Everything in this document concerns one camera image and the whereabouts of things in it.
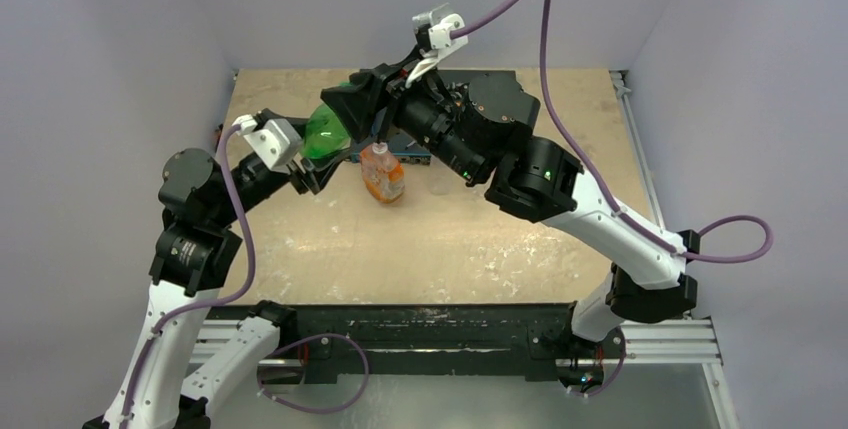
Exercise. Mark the large clear plastic bottle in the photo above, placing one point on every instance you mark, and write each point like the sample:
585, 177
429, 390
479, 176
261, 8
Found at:
439, 184

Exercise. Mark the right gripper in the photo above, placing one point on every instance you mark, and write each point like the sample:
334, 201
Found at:
379, 101

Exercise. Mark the black network switch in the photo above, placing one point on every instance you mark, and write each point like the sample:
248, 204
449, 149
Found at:
408, 150

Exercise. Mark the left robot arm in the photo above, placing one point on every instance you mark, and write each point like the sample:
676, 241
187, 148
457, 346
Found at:
206, 198

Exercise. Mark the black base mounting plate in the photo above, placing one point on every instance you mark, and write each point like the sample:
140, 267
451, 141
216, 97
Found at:
533, 341

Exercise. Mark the green plastic bottle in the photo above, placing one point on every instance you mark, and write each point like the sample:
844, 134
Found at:
325, 135

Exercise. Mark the orange label plastic bottle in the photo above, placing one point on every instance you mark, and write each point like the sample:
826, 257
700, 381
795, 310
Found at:
382, 173

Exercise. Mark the aluminium frame rail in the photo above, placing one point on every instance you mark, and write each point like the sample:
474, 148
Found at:
670, 342

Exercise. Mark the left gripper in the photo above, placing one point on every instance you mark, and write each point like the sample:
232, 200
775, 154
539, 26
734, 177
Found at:
314, 177

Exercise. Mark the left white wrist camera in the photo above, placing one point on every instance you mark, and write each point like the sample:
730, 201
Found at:
273, 139

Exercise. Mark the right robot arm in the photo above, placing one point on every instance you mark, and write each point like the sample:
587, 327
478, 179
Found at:
647, 282

